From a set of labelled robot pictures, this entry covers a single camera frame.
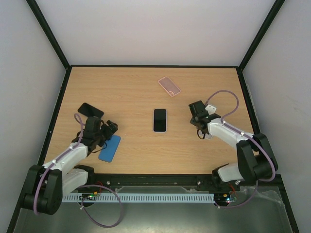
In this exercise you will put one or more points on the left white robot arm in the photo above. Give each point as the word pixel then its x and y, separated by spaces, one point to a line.
pixel 46 185

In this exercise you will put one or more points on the blue phone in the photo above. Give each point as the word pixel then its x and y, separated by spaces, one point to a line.
pixel 110 148

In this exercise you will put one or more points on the lavender phone case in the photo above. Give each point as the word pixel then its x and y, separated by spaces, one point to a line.
pixel 153 121

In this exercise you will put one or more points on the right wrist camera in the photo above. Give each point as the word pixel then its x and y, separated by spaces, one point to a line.
pixel 210 109

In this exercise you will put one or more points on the black phone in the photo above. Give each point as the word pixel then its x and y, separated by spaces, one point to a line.
pixel 90 111

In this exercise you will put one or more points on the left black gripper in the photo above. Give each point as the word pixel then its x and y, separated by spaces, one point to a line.
pixel 108 132

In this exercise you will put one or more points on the light blue cable duct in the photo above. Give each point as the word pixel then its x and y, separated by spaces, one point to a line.
pixel 141 198

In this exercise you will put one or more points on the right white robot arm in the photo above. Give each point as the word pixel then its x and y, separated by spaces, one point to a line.
pixel 255 157

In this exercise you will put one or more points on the pink phone case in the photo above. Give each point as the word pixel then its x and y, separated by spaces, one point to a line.
pixel 169 86

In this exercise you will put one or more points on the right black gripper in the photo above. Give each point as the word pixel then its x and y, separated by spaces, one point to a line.
pixel 198 120

